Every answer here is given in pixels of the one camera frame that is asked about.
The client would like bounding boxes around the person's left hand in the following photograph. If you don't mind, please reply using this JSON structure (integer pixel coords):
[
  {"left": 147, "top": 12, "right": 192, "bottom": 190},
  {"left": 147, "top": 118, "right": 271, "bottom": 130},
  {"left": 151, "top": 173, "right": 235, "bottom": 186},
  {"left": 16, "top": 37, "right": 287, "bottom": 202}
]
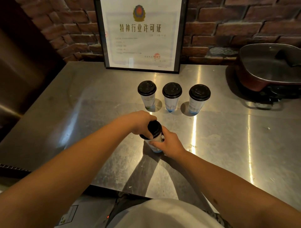
[{"left": 126, "top": 110, "right": 157, "bottom": 140}]

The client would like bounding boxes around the person's right hand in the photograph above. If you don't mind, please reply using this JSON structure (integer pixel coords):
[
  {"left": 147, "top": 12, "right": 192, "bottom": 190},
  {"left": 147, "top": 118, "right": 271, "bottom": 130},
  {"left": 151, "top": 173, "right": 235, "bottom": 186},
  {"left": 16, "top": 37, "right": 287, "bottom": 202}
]
[{"left": 149, "top": 126, "right": 187, "bottom": 159}]

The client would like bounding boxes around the black cup lid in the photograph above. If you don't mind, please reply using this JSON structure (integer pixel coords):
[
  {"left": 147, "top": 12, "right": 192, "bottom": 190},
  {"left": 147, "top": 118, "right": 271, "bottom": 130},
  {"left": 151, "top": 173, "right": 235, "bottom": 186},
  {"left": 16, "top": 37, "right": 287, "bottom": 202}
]
[{"left": 139, "top": 120, "right": 163, "bottom": 140}]

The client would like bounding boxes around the white paper cup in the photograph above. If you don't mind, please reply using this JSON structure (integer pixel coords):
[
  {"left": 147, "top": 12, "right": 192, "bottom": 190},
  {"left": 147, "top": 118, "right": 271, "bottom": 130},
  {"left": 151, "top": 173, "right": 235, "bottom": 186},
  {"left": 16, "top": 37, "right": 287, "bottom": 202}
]
[{"left": 144, "top": 134, "right": 164, "bottom": 153}]

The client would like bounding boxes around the person's left forearm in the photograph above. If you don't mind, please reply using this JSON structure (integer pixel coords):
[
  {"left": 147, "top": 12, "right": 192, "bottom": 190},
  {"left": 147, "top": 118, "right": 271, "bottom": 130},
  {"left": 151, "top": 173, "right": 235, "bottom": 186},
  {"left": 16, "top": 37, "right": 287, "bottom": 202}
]
[{"left": 0, "top": 115, "right": 134, "bottom": 228}]

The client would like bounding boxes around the person's right forearm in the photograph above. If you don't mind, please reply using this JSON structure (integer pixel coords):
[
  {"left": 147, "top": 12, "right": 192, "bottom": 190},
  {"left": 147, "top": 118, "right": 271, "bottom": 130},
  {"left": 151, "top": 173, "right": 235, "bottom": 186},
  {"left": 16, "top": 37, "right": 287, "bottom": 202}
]
[{"left": 175, "top": 150, "right": 301, "bottom": 228}]

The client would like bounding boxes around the white cup with black lid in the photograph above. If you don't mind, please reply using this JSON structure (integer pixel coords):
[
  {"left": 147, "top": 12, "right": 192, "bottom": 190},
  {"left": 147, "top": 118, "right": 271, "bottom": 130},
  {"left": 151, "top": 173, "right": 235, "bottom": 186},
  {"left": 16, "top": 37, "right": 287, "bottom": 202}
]
[
  {"left": 137, "top": 80, "right": 157, "bottom": 109},
  {"left": 188, "top": 84, "right": 211, "bottom": 115},
  {"left": 162, "top": 82, "right": 182, "bottom": 112}
]

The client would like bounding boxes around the person's white shirt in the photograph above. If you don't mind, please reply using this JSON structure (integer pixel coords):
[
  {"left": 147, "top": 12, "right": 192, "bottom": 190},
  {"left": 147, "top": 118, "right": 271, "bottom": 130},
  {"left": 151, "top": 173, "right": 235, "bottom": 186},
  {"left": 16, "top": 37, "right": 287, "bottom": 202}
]
[{"left": 112, "top": 198, "right": 225, "bottom": 228}]

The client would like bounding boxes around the black framed certificate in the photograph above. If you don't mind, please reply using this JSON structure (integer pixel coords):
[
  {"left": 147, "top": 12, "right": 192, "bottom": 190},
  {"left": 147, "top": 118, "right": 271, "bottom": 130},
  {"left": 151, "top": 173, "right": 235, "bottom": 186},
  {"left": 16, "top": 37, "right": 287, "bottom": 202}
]
[{"left": 94, "top": 0, "right": 189, "bottom": 74}]

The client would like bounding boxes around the dark red electric pan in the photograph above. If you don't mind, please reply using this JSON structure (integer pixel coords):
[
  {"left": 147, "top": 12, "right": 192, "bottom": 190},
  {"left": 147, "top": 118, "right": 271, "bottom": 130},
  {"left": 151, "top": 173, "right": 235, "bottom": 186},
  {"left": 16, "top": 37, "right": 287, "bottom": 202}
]
[{"left": 236, "top": 43, "right": 301, "bottom": 104}]

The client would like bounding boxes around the stainless steel appliance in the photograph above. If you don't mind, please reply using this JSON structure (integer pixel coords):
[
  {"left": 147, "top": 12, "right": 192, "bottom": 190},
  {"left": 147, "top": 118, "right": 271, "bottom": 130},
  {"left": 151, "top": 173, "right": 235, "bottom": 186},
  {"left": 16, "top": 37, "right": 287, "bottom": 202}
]
[{"left": 0, "top": 0, "right": 66, "bottom": 141}]

